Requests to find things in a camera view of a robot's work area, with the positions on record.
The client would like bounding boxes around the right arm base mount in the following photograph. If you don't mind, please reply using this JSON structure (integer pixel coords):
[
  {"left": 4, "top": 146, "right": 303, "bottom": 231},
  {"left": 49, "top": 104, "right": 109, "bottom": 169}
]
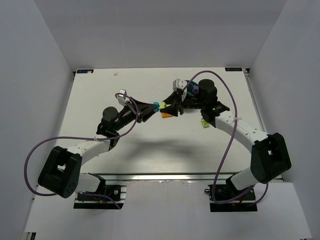
[{"left": 204, "top": 184, "right": 258, "bottom": 213}]

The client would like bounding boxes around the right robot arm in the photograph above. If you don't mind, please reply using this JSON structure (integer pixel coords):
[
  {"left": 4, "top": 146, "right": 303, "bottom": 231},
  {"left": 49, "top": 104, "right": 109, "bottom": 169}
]
[{"left": 160, "top": 78, "right": 292, "bottom": 196}]

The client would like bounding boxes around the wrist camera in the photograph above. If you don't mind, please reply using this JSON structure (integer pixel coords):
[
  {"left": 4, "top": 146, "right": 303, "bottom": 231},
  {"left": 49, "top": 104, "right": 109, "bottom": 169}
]
[
  {"left": 172, "top": 78, "right": 188, "bottom": 92},
  {"left": 115, "top": 89, "right": 127, "bottom": 106}
]

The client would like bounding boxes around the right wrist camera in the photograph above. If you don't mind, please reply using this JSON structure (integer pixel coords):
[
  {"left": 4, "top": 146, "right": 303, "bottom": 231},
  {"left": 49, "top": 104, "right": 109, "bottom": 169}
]
[{"left": 172, "top": 78, "right": 188, "bottom": 92}]

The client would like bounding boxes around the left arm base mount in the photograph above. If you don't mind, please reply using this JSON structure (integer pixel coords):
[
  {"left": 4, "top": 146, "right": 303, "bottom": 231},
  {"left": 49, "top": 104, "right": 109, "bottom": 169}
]
[{"left": 73, "top": 181, "right": 127, "bottom": 210}]

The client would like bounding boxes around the teal round divided container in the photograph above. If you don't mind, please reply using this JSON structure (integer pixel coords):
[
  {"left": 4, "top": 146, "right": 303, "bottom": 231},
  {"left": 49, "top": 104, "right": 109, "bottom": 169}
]
[{"left": 183, "top": 80, "right": 198, "bottom": 97}]

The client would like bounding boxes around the long orange yellow lego brick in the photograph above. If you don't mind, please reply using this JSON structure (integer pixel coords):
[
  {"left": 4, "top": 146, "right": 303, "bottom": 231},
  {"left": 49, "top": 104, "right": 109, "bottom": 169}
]
[{"left": 161, "top": 112, "right": 173, "bottom": 118}]

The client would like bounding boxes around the purple orange lego stack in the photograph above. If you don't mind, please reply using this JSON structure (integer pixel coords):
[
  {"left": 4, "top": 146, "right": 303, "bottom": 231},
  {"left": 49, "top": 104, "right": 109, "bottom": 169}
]
[{"left": 192, "top": 86, "right": 199, "bottom": 96}]

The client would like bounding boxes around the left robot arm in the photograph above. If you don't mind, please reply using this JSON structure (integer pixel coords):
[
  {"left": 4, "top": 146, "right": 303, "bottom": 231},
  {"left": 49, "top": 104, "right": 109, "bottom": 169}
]
[{"left": 38, "top": 99, "right": 158, "bottom": 198}]

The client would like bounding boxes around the dark blue table label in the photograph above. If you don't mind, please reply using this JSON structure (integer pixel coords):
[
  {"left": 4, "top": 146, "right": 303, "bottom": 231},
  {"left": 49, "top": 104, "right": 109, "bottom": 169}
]
[
  {"left": 224, "top": 67, "right": 243, "bottom": 72},
  {"left": 76, "top": 69, "right": 94, "bottom": 74}
]

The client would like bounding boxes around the lime lego brick on table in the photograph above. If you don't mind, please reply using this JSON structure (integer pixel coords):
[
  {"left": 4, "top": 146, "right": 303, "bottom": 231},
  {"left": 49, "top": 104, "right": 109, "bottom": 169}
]
[{"left": 200, "top": 118, "right": 210, "bottom": 129}]

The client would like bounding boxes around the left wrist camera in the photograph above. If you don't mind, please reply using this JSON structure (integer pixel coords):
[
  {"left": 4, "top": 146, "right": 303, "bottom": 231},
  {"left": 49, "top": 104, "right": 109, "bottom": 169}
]
[{"left": 115, "top": 89, "right": 127, "bottom": 106}]

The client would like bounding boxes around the left dark blue table label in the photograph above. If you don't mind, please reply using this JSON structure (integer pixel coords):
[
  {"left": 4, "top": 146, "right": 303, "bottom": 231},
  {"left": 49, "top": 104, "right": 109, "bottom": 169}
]
[{"left": 76, "top": 69, "right": 94, "bottom": 74}]

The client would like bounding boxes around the lime green lego brick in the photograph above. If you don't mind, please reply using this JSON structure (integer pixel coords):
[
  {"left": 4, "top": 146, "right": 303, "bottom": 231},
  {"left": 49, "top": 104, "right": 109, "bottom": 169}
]
[{"left": 159, "top": 102, "right": 167, "bottom": 110}]

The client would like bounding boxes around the blue lego brick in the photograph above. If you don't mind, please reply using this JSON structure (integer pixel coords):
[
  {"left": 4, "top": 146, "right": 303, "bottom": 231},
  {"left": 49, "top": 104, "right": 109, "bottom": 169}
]
[{"left": 153, "top": 102, "right": 160, "bottom": 113}]

